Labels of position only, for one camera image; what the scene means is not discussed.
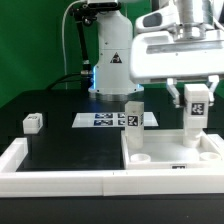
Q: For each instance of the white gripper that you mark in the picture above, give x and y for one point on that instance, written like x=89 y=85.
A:
x=179 y=41

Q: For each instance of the white square table top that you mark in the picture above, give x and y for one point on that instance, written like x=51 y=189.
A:
x=163 y=149

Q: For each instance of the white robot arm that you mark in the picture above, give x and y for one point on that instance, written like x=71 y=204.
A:
x=116 y=33

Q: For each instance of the white U-shaped obstacle fence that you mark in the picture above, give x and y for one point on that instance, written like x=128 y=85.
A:
x=101 y=183

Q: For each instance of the white sheet with tags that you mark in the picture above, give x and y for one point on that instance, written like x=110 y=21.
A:
x=103 y=119

